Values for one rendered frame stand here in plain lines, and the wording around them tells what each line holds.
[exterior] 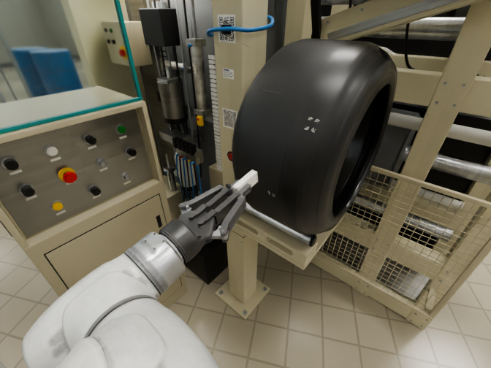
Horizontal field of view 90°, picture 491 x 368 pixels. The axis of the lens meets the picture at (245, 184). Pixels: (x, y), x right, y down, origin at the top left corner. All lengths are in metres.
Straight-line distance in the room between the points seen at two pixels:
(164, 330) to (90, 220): 0.88
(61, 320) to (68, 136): 0.74
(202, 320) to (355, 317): 0.95
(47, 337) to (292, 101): 0.58
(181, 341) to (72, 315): 0.15
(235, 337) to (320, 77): 1.45
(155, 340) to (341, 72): 0.58
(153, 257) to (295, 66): 0.53
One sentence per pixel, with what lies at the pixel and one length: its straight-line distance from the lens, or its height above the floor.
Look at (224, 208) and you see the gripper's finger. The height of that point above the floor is 1.24.
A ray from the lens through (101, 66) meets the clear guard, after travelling 1.03.
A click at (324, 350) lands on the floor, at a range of 1.72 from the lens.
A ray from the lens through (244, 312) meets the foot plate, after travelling 1.73.
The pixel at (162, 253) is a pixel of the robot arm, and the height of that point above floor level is 1.25.
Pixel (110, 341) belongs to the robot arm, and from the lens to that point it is 0.29.
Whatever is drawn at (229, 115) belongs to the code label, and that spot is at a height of 1.24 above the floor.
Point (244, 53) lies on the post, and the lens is 0.88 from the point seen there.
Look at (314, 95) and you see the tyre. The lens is 0.60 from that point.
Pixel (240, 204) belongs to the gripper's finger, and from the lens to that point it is 0.47.
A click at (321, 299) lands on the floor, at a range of 1.86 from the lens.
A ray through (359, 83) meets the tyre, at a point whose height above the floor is 1.42.
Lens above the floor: 1.55
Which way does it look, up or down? 34 degrees down
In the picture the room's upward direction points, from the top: straight up
